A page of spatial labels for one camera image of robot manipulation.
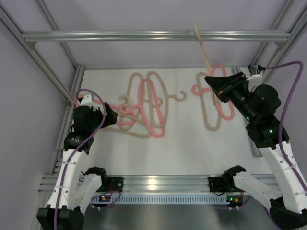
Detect beige hanger with right hook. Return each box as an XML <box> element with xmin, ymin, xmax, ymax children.
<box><xmin>146</xmin><ymin>71</ymin><xmax>187</xmax><ymax>128</ymax></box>

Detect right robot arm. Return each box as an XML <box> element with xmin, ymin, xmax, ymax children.
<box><xmin>204</xmin><ymin>72</ymin><xmax>307</xmax><ymax>230</ymax></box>

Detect aluminium frame structure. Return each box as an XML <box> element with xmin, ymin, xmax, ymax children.
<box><xmin>0</xmin><ymin>0</ymin><xmax>307</xmax><ymax>159</ymax></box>

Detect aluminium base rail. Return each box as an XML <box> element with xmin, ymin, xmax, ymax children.
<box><xmin>38</xmin><ymin>174</ymin><xmax>279</xmax><ymax>194</ymax></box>

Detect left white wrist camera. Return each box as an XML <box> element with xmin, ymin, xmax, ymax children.
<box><xmin>80</xmin><ymin>94</ymin><xmax>100</xmax><ymax>111</ymax></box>

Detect perforated cable duct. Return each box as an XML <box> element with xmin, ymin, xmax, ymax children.
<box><xmin>91</xmin><ymin>194</ymin><xmax>230</xmax><ymax>205</ymax></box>

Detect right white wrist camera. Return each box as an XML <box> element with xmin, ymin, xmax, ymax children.
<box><xmin>247</xmin><ymin>65</ymin><xmax>265</xmax><ymax>87</ymax></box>

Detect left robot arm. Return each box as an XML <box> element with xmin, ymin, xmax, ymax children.
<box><xmin>36</xmin><ymin>103</ymin><xmax>118</xmax><ymax>230</ymax></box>

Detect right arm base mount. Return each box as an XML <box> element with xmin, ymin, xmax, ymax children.
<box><xmin>208</xmin><ymin>176</ymin><xmax>237</xmax><ymax>194</ymax></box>

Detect pink hanger pile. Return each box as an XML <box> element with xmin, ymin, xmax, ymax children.
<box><xmin>119</xmin><ymin>79</ymin><xmax>166</xmax><ymax>139</ymax></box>
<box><xmin>191</xmin><ymin>65</ymin><xmax>235</xmax><ymax>121</ymax></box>

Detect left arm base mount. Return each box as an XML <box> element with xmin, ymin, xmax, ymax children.
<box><xmin>97</xmin><ymin>177</ymin><xmax>124</xmax><ymax>193</ymax></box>

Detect beige hanger bottom pile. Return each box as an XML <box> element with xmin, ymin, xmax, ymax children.
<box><xmin>104</xmin><ymin>109</ymin><xmax>152</xmax><ymax>139</ymax></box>

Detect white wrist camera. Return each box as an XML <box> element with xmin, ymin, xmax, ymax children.
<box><xmin>80</xmin><ymin>94</ymin><xmax>100</xmax><ymax>111</ymax></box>
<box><xmin>247</xmin><ymin>65</ymin><xmax>265</xmax><ymax>87</ymax></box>

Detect aluminium hanging rail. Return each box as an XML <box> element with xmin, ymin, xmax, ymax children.
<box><xmin>22</xmin><ymin>30</ymin><xmax>291</xmax><ymax>42</ymax></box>

